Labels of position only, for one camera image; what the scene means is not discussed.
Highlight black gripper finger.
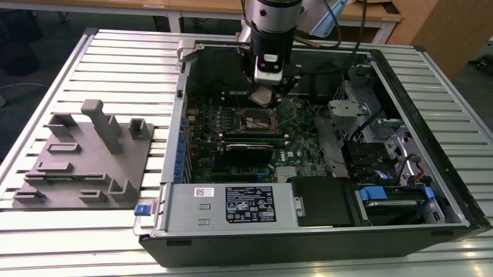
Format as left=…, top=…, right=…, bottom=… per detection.
left=269, top=65, right=303, bottom=111

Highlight CPU with silver top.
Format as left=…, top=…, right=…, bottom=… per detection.
left=249, top=87, right=277, bottom=107

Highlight CPU socket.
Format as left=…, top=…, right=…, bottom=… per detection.
left=238, top=107, right=281, bottom=134

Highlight green motherboard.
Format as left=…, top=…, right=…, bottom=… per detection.
left=183, top=92, right=335, bottom=184

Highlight black graphics card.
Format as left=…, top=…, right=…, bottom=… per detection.
left=225, top=143, right=275, bottom=167

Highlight grey case latch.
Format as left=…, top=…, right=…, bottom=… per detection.
left=175, top=40, right=198, bottom=63

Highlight metal drive cage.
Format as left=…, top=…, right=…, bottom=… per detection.
left=326, top=65, right=412, bottom=179

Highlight silver chipset heatsink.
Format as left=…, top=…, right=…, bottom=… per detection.
left=275, top=166, right=301, bottom=177

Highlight hard disk in blue carrier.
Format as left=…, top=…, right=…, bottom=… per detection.
left=355, top=184, right=434, bottom=227

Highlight grey power supply unit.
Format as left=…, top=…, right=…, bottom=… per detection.
left=155, top=182, right=299, bottom=231

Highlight wooden cabinet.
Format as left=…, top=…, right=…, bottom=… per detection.
left=385, top=0, right=493, bottom=78

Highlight black PC case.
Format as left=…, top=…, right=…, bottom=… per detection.
left=138, top=40, right=493, bottom=268

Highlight grey parts rack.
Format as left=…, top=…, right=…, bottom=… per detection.
left=11, top=99, right=155, bottom=210

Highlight green RAM stick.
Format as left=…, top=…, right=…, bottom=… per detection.
left=44, top=175, right=84, bottom=183

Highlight black office chair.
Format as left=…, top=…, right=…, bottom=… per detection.
left=0, top=8, right=43, bottom=77

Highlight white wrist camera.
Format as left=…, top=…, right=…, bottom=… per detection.
left=253, top=53, right=285, bottom=87

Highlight silver metal bracket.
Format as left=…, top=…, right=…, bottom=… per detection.
left=329, top=100, right=366, bottom=123

